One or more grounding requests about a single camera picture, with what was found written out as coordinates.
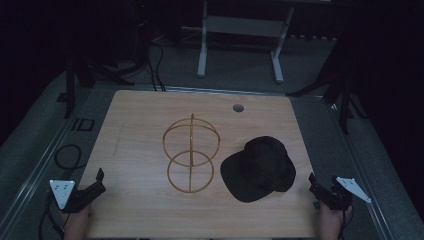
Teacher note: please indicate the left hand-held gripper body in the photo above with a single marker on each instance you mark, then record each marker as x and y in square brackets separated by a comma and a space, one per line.
[62, 192]

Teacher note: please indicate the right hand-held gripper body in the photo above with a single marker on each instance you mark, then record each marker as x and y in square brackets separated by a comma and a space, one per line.
[340, 195]

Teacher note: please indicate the black baseball cap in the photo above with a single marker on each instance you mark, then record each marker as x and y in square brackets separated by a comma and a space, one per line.
[263, 168]

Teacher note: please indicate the person's right hand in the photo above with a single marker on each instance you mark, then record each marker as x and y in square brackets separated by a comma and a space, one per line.
[331, 222]

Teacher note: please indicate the person's left hand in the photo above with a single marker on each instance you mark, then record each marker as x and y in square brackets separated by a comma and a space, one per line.
[77, 223]

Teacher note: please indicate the black metal stand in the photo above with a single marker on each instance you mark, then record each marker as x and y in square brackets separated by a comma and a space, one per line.
[345, 110]
[70, 93]

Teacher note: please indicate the grey round table grommet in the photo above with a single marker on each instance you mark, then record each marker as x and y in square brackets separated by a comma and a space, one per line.
[238, 108]

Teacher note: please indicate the white metal desk frame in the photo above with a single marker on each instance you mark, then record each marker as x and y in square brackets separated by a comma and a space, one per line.
[246, 26]

